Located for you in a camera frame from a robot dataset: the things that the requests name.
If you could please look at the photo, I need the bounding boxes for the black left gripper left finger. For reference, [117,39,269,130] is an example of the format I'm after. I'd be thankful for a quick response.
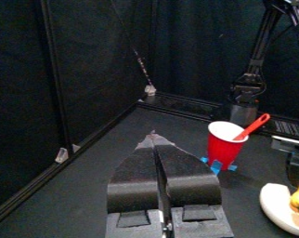
[104,131,165,238]

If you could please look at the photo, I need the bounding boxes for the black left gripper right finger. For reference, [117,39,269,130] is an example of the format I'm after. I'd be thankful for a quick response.
[152,132,236,238]

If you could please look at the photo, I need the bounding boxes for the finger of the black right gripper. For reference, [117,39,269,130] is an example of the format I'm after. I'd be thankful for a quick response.
[285,152,299,189]

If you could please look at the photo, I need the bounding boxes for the blue cup stand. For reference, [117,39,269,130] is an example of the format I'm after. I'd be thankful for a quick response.
[200,156,238,177]

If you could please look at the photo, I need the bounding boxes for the red plastic spoon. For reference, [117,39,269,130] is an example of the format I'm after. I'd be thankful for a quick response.
[232,112,272,142]

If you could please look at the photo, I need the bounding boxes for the red plastic cup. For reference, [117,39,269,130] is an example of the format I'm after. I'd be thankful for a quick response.
[206,120,250,172]

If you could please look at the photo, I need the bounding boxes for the white plate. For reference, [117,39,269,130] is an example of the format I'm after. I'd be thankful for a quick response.
[258,182,299,238]

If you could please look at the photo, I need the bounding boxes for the black frame floor rail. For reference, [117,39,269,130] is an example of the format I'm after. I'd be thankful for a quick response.
[0,101,141,231]
[137,92,299,144]

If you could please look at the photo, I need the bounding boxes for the striped thin cord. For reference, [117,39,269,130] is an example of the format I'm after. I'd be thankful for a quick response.
[110,0,154,86]

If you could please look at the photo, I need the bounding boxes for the black frame upright post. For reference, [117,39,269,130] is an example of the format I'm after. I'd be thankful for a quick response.
[148,0,160,89]
[39,0,73,151]

